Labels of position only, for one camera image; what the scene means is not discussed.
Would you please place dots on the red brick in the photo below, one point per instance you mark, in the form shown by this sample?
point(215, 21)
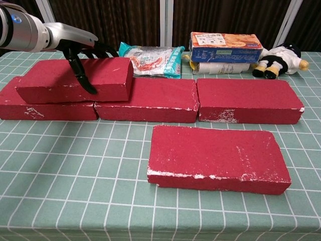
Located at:
point(50, 111)
point(213, 155)
point(155, 98)
point(245, 98)
point(107, 75)

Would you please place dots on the black white plush doll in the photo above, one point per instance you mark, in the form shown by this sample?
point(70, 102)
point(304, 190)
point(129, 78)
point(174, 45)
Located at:
point(281, 60)

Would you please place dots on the grey partition post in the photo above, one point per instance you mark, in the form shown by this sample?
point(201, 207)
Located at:
point(166, 22)
point(292, 20)
point(46, 11)

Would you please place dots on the orange blue biscuit box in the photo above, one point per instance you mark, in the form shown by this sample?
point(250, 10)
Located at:
point(225, 47)

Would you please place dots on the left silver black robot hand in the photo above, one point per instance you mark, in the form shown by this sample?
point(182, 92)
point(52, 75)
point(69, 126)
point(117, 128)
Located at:
point(70, 33)

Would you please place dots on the dark brown partition panel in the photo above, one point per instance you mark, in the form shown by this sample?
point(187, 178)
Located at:
point(225, 15)
point(113, 20)
point(313, 20)

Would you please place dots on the teal white snack bag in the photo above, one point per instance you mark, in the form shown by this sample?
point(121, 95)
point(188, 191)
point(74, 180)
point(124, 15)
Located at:
point(153, 60)

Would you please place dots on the yellow small packet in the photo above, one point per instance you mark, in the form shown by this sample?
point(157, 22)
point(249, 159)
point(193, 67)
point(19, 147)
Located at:
point(186, 56)

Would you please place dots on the green checked tablecloth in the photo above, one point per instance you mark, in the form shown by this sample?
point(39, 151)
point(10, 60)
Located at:
point(75, 163)

